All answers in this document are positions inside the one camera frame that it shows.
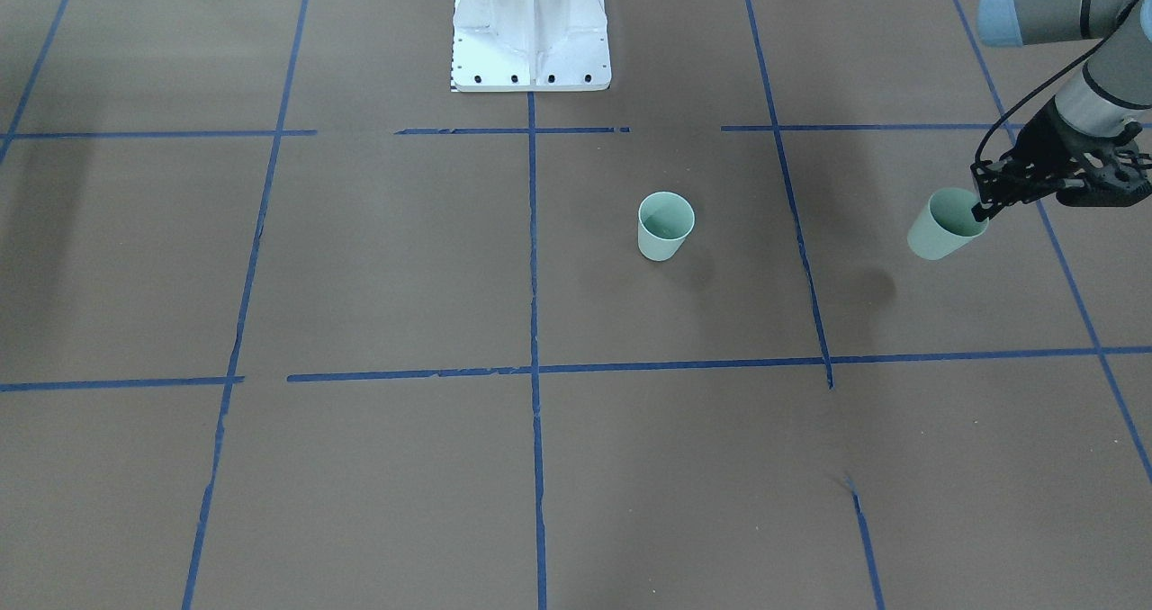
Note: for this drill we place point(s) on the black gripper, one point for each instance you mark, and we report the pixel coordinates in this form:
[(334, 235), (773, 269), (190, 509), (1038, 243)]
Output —
[(1042, 138)]

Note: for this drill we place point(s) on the green cup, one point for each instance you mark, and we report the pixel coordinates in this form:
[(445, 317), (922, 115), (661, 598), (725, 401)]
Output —
[(664, 221), (946, 223)]

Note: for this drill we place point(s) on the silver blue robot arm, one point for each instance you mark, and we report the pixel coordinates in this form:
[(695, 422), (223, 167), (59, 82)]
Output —
[(1107, 84)]

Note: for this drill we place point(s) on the brown paper table cover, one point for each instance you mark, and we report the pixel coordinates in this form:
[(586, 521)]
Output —
[(289, 324)]

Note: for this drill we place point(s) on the white camera pedestal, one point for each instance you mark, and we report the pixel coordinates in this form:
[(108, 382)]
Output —
[(500, 46)]

